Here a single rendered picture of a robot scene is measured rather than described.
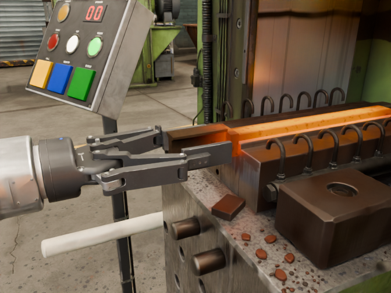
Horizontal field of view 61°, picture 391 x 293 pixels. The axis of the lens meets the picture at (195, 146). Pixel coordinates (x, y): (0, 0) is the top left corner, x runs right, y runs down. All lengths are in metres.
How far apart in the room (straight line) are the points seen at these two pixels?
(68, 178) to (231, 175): 0.24
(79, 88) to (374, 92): 0.70
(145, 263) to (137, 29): 1.23
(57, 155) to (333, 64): 0.64
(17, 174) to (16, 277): 1.51
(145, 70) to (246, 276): 5.13
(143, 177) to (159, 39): 5.42
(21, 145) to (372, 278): 0.40
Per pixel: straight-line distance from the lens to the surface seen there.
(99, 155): 0.41
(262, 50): 0.71
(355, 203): 0.40
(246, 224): 0.45
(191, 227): 0.50
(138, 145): 0.46
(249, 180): 0.46
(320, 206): 0.38
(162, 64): 5.92
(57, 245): 0.92
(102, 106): 0.80
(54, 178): 0.39
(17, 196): 0.40
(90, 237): 0.92
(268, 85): 0.73
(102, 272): 1.76
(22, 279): 1.86
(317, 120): 0.57
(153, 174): 0.38
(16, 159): 0.39
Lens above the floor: 1.17
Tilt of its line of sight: 23 degrees down
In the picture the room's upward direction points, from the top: straight up
